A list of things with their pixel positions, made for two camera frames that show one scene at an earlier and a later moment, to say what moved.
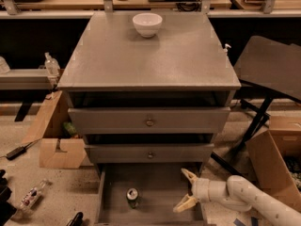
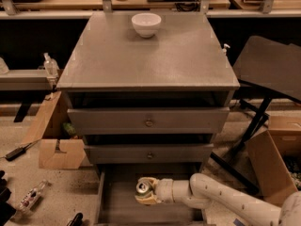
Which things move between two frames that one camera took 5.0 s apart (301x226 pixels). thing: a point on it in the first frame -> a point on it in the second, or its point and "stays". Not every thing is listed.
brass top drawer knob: (150, 122) stays
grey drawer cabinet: (149, 106) stays
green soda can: (132, 197) -> (143, 189)
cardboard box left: (56, 149) stays
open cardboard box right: (276, 154) stays
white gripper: (202, 189) -> (164, 190)
